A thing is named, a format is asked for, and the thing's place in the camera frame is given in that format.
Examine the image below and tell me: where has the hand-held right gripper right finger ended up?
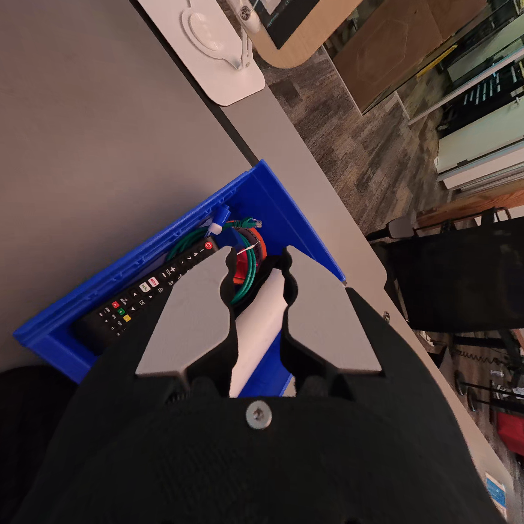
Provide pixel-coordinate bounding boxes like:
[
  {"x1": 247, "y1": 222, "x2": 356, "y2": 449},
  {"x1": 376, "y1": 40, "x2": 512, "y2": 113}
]
[{"x1": 280, "y1": 245, "x2": 384, "y2": 375}]

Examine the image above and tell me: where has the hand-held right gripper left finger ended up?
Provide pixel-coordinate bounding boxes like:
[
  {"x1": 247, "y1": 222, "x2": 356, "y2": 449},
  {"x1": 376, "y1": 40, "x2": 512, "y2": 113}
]
[{"x1": 135, "y1": 246, "x2": 239, "y2": 377}]

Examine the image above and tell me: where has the white cylinder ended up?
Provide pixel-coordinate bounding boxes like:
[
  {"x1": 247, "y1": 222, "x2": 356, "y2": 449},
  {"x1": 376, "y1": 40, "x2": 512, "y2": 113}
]
[{"x1": 229, "y1": 270, "x2": 288, "y2": 398}]

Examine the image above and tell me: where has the blue plastic bin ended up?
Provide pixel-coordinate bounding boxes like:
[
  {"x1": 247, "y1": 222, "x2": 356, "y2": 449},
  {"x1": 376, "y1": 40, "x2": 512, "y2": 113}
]
[{"x1": 12, "y1": 160, "x2": 347, "y2": 398}]

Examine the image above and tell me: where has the black remote control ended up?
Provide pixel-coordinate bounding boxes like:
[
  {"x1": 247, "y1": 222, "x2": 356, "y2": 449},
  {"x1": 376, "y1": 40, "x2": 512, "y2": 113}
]
[{"x1": 73, "y1": 237, "x2": 218, "y2": 355}]

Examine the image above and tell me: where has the orange tape roll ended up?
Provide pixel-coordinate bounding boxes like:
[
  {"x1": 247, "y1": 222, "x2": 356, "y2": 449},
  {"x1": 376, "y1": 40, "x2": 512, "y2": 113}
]
[{"x1": 223, "y1": 221, "x2": 267, "y2": 288}]

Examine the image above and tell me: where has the blue and white plug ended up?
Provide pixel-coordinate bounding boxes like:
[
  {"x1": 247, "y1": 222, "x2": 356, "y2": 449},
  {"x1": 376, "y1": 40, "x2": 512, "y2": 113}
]
[{"x1": 208, "y1": 204, "x2": 231, "y2": 237}]

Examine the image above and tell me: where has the black mesh chair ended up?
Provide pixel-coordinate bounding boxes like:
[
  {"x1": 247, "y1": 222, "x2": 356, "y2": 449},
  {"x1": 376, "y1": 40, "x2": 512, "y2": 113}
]
[{"x1": 365, "y1": 208, "x2": 524, "y2": 333}]

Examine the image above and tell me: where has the red box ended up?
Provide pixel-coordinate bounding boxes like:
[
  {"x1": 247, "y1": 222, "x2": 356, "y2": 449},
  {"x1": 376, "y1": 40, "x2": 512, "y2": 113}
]
[{"x1": 495, "y1": 410, "x2": 524, "y2": 456}]

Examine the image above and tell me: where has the white cabinet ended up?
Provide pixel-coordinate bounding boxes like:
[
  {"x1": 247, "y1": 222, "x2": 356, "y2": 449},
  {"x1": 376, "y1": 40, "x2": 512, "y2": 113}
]
[{"x1": 433, "y1": 98, "x2": 524, "y2": 192}]

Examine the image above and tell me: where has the white stand base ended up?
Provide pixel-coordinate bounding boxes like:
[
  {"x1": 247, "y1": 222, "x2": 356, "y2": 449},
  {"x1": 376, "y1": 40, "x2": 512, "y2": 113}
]
[{"x1": 137, "y1": 0, "x2": 267, "y2": 108}]

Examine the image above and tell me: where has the wooden board with black panel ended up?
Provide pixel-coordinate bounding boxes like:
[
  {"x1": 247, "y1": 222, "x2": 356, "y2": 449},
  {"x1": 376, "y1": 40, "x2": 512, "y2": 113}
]
[{"x1": 250, "y1": 0, "x2": 366, "y2": 69}]

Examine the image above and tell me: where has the brown cardboard panel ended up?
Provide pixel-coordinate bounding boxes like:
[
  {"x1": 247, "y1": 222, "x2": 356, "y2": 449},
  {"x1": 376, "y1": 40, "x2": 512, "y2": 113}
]
[{"x1": 332, "y1": 0, "x2": 489, "y2": 116}]

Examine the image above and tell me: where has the green network cable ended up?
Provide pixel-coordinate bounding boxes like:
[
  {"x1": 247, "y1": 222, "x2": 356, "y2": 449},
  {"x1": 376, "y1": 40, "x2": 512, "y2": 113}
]
[{"x1": 166, "y1": 217, "x2": 263, "y2": 306}]

